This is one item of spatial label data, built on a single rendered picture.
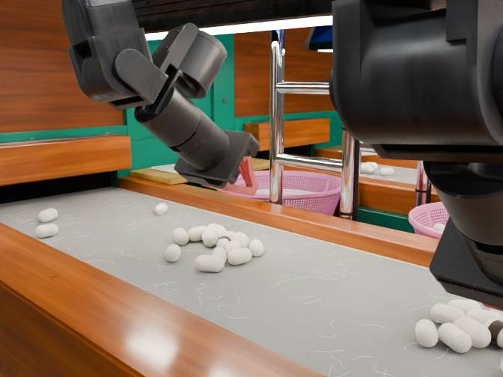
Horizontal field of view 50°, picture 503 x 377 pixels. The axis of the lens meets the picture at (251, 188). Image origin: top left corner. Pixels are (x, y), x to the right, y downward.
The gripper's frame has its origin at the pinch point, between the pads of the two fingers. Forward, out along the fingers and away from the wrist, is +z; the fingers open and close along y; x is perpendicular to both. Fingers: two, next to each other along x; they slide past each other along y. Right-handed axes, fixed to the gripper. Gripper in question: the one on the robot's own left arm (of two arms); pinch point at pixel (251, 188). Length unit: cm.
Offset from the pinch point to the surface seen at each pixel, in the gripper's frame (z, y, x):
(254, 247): 3.7, -1.8, 6.7
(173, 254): -3.3, 4.1, 12.4
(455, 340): -1.6, -32.0, 11.0
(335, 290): 3.1, -16.1, 9.0
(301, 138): 54, 45, -39
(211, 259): -2.8, -2.0, 11.3
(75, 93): -4, 53, -12
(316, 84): 5.3, 2.8, -21.4
